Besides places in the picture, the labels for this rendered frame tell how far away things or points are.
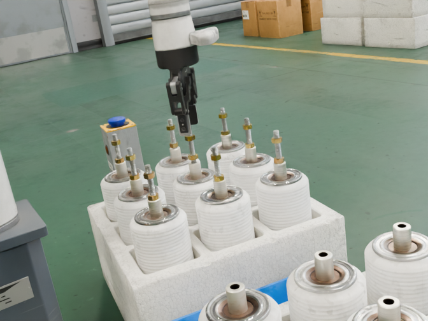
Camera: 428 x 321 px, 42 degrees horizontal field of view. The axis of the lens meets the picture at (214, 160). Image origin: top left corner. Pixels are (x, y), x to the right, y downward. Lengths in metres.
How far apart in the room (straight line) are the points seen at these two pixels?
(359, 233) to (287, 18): 3.48
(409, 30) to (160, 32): 2.68
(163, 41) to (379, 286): 0.53
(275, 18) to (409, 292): 4.02
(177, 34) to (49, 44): 5.01
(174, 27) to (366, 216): 0.71
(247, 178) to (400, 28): 2.60
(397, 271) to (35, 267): 0.52
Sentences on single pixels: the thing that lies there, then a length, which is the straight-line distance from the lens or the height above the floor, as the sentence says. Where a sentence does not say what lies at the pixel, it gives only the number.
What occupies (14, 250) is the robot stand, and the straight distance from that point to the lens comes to 0.87.
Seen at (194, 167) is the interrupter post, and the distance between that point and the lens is 1.04.
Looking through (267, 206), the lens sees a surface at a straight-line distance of 0.98.
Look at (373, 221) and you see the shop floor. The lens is 1.38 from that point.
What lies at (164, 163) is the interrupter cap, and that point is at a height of 0.25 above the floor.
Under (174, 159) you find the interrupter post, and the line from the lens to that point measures 1.15.
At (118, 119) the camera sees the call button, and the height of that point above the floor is 0.33.
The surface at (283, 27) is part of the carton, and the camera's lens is 4.65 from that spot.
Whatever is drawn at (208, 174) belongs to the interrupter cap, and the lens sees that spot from 1.06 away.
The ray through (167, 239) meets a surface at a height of 0.23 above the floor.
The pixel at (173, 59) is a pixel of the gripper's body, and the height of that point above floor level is 0.48.
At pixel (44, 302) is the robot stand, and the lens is 0.92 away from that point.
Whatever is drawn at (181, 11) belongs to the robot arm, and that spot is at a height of 0.56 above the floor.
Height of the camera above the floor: 0.62
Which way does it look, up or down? 19 degrees down
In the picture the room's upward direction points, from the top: 9 degrees counter-clockwise
